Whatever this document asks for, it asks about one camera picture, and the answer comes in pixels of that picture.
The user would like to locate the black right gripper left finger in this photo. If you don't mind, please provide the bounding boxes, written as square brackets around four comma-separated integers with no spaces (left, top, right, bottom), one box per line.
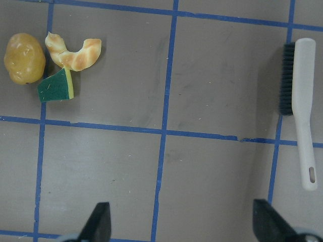
[78,202,112,241]

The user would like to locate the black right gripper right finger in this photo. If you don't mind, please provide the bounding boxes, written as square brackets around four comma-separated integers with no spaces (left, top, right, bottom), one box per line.
[253,199,303,241]

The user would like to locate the croissant piece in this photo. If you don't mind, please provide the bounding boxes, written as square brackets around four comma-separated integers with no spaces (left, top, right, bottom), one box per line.
[45,32,102,72]

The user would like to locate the white hand brush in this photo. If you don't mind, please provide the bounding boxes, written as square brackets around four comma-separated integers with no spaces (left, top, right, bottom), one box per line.
[279,38,318,191]

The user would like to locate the yellow potato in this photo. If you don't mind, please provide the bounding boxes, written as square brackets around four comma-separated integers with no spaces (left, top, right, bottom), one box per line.
[4,33,46,85]

